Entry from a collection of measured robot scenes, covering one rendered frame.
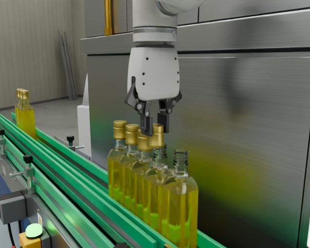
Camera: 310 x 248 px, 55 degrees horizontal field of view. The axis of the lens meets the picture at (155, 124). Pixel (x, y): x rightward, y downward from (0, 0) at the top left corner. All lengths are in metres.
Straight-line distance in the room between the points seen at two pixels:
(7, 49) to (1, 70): 0.65
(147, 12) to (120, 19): 0.48
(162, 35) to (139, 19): 0.05
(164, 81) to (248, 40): 0.18
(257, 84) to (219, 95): 0.09
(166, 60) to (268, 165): 0.28
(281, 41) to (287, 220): 0.32
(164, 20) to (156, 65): 0.08
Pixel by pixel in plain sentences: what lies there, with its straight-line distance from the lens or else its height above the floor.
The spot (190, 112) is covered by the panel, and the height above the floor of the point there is 1.36.
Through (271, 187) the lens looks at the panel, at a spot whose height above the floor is 1.25.
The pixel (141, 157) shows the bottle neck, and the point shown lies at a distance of 0.67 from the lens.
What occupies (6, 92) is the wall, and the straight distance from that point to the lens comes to 10.02.
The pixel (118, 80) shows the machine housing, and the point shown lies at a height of 1.41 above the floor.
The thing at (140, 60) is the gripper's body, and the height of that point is 1.48.
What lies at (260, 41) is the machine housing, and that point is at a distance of 0.61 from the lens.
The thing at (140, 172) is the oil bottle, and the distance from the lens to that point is 0.66.
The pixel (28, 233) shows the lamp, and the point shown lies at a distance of 0.95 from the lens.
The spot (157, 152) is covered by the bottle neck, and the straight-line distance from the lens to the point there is 0.62.
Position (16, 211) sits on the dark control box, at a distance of 1.20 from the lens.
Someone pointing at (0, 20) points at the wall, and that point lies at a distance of 10.07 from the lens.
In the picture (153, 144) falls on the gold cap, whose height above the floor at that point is 1.32.
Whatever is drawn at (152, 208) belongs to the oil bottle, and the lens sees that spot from 0.65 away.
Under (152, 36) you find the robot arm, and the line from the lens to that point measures 0.55.
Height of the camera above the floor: 1.49
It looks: 12 degrees down
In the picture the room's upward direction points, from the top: straight up
